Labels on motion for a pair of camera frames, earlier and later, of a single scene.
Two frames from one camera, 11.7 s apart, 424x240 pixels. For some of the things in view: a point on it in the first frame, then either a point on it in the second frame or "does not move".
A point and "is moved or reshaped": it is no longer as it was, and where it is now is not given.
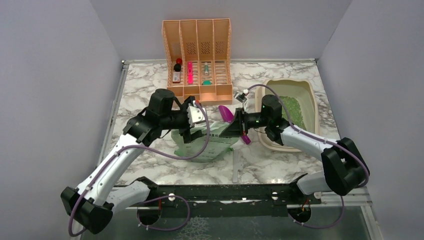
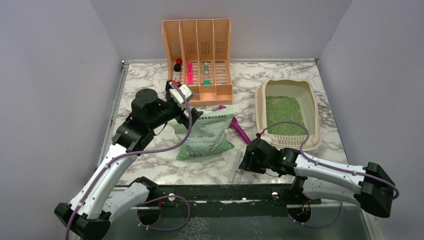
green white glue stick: (206, 68) does not move
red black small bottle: (177, 67) does not move
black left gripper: (186, 132) to (185, 119)
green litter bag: (211, 146) is moved or reshaped
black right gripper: (234, 129) to (247, 163)
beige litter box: (298, 99) does not move
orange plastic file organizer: (198, 59) does not move
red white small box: (176, 77) does not move
